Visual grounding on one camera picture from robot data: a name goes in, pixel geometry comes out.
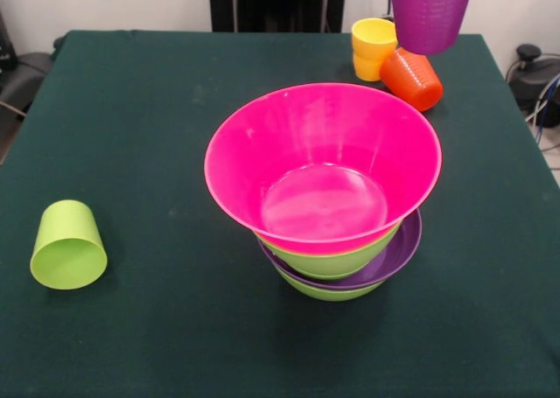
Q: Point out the orange plastic cup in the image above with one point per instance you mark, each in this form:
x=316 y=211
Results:
x=411 y=81

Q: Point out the medium green plastic bowl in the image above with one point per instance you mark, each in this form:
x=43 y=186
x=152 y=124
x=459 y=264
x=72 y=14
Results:
x=332 y=294

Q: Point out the large green plastic bowl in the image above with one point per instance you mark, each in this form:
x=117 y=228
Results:
x=332 y=262

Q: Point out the large pink plastic bowl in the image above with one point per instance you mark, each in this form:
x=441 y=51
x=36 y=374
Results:
x=324 y=153

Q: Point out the lime green plastic cup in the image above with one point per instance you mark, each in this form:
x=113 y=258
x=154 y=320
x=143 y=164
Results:
x=67 y=258

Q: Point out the dark green tablecloth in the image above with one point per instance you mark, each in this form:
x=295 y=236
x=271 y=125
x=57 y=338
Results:
x=131 y=328

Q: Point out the yellow plastic cup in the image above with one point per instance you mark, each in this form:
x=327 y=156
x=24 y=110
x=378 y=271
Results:
x=367 y=67
x=372 y=39

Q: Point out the purple plastic cup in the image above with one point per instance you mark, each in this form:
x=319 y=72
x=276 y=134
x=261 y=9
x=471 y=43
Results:
x=431 y=17

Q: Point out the purple plastic bowl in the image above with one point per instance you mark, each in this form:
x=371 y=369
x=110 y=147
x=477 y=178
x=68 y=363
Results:
x=402 y=249

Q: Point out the small green plastic bowl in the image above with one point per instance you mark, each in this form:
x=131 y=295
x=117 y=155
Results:
x=337 y=278

